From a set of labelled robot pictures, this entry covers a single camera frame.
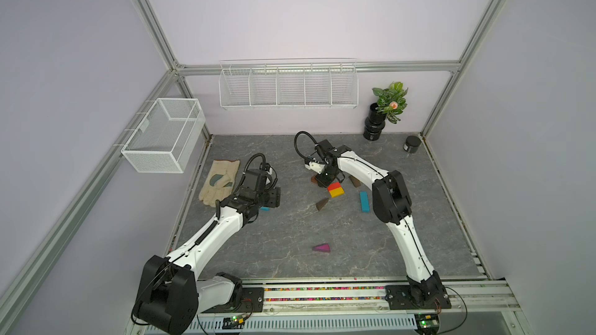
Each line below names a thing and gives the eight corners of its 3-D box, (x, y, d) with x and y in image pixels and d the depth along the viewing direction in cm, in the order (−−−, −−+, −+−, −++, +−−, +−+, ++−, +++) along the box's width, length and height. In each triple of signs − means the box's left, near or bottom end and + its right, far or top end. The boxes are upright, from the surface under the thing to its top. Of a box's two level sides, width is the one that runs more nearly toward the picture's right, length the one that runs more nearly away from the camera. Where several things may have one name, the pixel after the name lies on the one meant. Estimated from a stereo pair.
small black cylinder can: (404, 153, 117) (407, 146, 113) (400, 143, 121) (404, 136, 117) (418, 153, 117) (422, 146, 113) (414, 143, 121) (418, 136, 117)
